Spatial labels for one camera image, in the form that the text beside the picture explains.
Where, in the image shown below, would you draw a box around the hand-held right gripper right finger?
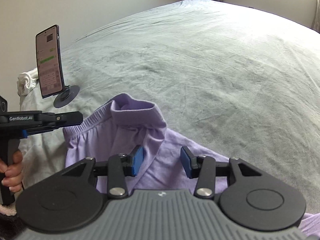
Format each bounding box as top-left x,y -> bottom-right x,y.
180,146 -> 260,197

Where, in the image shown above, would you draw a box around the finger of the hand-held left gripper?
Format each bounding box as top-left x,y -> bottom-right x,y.
21,125 -> 63,139
37,111 -> 83,127

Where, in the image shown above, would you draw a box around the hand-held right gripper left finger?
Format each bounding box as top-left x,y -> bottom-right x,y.
61,145 -> 145,197

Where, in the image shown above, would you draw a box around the purple pants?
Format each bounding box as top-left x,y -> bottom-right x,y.
62,93 -> 320,240

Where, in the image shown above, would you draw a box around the person's left hand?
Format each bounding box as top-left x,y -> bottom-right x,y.
0,151 -> 24,193

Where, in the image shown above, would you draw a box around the white crumpled cloth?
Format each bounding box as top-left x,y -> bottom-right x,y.
17,71 -> 39,96

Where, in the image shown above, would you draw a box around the smartphone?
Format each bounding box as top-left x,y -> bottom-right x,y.
35,24 -> 65,99

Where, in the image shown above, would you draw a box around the person's dark fuzzy clothing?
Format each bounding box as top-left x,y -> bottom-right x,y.
0,204 -> 23,240

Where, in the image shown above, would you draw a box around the bed with grey sheet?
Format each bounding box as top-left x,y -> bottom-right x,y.
19,0 -> 320,215

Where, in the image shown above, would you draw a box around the star patterned curtain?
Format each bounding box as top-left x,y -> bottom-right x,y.
311,5 -> 320,33

